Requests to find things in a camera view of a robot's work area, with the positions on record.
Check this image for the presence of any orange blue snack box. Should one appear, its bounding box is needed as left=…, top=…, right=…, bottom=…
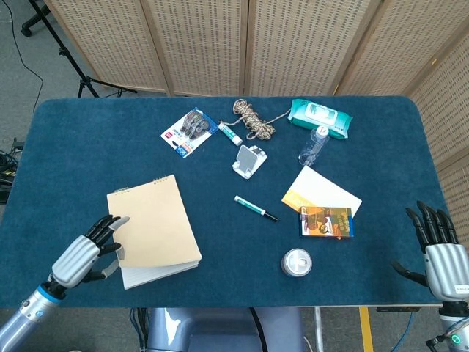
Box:
left=298, top=205, right=355, bottom=239

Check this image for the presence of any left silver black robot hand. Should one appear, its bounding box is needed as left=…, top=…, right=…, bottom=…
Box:
left=51, top=214, right=131, bottom=290

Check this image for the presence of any clear plastic water bottle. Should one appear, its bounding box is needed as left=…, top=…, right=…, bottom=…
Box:
left=298, top=125, right=330, bottom=166

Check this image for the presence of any black tripod stand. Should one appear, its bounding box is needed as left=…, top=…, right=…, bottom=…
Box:
left=27, top=0, right=139, bottom=99

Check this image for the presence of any green wet wipes pack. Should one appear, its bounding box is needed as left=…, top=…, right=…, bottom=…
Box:
left=287, top=98, right=354, bottom=140

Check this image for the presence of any thin black floor cable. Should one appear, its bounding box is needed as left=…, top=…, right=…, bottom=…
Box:
left=0, top=0, right=45, bottom=114

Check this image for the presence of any silver table leg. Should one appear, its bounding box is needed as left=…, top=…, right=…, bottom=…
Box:
left=313, top=307, right=325, bottom=352

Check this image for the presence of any yellow and white booklet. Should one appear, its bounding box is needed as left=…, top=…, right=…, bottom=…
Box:
left=281, top=165, right=363, bottom=223

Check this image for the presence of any green marker with black cap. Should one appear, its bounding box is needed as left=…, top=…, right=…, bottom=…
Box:
left=234, top=195, right=279, bottom=223

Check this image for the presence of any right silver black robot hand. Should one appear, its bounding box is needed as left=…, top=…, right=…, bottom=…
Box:
left=391, top=200, right=469, bottom=304

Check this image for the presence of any woven wooden folding screen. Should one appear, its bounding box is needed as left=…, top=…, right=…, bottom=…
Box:
left=43, top=0, right=469, bottom=235

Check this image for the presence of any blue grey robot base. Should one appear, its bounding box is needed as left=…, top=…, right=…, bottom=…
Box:
left=146, top=307, right=305, bottom=352

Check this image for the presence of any coiled braided rope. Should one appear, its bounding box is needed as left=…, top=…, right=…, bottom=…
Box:
left=219, top=98, right=294, bottom=141

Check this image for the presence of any tan spiral notebook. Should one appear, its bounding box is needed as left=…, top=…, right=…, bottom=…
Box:
left=106, top=174, right=203, bottom=290

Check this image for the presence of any black cable bundle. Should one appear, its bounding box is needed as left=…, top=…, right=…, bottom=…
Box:
left=0, top=137, right=23, bottom=206

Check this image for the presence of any black wheeled base leg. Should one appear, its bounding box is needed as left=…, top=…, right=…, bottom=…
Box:
left=21, top=3, right=52, bottom=37

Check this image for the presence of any white folding phone stand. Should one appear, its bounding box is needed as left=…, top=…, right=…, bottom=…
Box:
left=231, top=144, right=268, bottom=180

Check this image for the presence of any green white glue stick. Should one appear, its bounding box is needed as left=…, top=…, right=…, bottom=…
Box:
left=218, top=121, right=243, bottom=146

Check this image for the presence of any correction tape blister pack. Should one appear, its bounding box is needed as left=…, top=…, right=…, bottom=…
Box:
left=160, top=106, right=220, bottom=159

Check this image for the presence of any blue table cloth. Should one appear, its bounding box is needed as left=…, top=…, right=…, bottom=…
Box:
left=0, top=95, right=454, bottom=309

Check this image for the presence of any thick black cable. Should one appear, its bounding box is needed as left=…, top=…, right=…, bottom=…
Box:
left=248, top=307, right=267, bottom=352

